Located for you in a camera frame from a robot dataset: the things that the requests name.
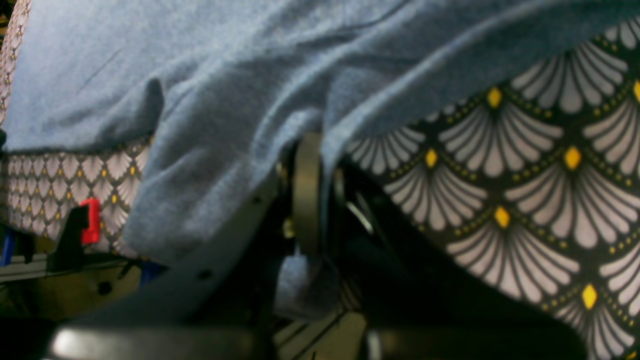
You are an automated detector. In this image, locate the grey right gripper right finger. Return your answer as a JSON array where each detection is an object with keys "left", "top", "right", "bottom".
[{"left": 330, "top": 165, "right": 587, "bottom": 360}]

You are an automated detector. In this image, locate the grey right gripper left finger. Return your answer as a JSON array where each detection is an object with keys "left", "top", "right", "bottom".
[{"left": 47, "top": 133, "right": 322, "bottom": 360}]

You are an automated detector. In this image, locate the blue T-shirt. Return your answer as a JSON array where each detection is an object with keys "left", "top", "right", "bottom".
[{"left": 1, "top": 0, "right": 639, "bottom": 353}]

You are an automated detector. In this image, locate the red black table clamp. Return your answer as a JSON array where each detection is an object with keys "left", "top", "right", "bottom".
[{"left": 46, "top": 197, "right": 101, "bottom": 272}]

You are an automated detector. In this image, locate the fan patterned tablecloth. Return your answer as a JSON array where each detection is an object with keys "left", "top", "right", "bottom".
[{"left": 1, "top": 0, "right": 639, "bottom": 360}]

